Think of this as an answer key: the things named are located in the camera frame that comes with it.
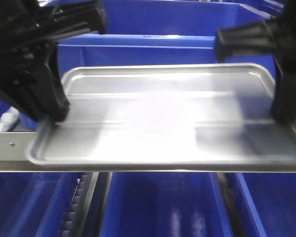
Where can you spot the blue bin lower left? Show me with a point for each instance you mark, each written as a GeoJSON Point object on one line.
{"type": "Point", "coordinates": [35, 204]}

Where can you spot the blue plastic crate upper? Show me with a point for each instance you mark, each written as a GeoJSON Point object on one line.
{"type": "Point", "coordinates": [155, 32]}

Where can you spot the silver metal tray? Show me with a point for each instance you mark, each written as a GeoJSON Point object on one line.
{"type": "Point", "coordinates": [203, 117]}

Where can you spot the black roller rail lower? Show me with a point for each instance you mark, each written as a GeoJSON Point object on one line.
{"type": "Point", "coordinates": [75, 213]}

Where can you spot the blue bin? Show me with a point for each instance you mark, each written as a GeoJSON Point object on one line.
{"type": "Point", "coordinates": [165, 204]}
{"type": "Point", "coordinates": [35, 204]}
{"type": "Point", "coordinates": [265, 202]}

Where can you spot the blue bin lower middle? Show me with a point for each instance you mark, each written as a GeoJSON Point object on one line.
{"type": "Point", "coordinates": [165, 204]}

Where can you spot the steel shelf front beam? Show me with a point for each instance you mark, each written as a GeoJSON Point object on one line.
{"type": "Point", "coordinates": [13, 158]}

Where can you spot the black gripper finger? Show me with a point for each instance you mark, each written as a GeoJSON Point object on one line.
{"type": "Point", "coordinates": [42, 90]}
{"type": "Point", "coordinates": [61, 21]}
{"type": "Point", "coordinates": [283, 108]}
{"type": "Point", "coordinates": [262, 37]}

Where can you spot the white roller rail left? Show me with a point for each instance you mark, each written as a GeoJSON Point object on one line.
{"type": "Point", "coordinates": [9, 119]}

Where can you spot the blue bin lower right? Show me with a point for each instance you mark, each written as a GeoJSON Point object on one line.
{"type": "Point", "coordinates": [265, 202]}

